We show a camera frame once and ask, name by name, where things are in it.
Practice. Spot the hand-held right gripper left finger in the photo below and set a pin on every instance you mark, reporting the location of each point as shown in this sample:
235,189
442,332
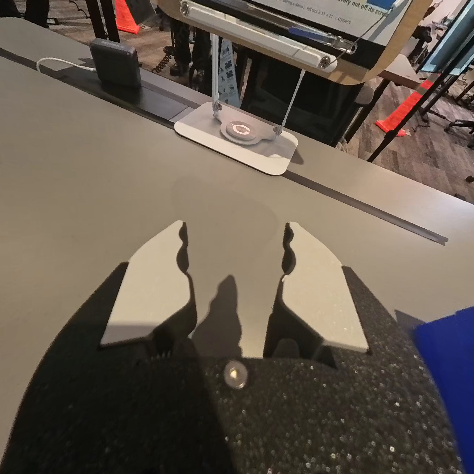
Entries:
152,292

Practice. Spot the blue white patterned bag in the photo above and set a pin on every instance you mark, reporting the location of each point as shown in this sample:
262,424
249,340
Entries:
229,74

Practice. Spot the screen on black tripod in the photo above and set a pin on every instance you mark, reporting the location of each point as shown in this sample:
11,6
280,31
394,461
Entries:
444,44

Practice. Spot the blue plastic parts bin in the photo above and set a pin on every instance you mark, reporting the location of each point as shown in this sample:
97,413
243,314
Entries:
451,370

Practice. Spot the black cube device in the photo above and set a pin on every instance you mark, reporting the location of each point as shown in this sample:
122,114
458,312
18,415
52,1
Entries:
114,63

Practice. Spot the white document stand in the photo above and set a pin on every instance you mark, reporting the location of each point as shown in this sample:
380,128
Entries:
237,144

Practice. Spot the orange traffic cone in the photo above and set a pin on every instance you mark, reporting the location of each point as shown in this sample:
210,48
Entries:
403,111
127,18

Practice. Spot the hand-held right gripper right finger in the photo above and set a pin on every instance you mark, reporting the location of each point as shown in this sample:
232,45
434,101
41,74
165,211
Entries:
322,300

